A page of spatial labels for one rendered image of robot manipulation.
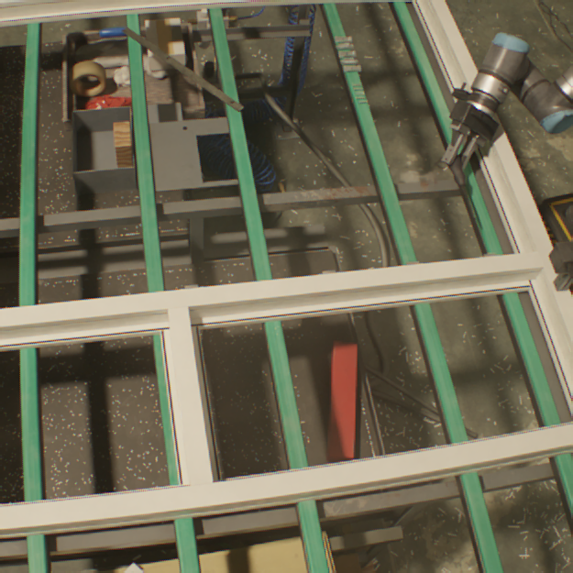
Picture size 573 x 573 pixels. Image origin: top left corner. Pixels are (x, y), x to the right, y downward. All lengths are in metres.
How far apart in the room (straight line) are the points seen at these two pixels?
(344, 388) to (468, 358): 0.93
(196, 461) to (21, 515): 0.34
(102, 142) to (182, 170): 0.48
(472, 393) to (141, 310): 1.40
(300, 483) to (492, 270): 0.66
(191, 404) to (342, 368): 0.52
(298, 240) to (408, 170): 1.06
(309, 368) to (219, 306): 0.40
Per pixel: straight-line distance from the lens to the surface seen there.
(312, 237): 2.18
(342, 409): 1.88
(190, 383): 1.54
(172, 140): 1.99
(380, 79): 3.46
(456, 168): 1.93
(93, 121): 2.34
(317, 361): 1.96
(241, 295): 1.63
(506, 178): 1.97
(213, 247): 2.14
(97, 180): 2.18
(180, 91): 2.46
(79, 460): 1.87
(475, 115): 1.91
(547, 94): 2.02
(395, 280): 1.70
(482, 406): 2.69
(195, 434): 1.51
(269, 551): 1.75
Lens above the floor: 2.35
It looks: 59 degrees down
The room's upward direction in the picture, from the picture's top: 10 degrees clockwise
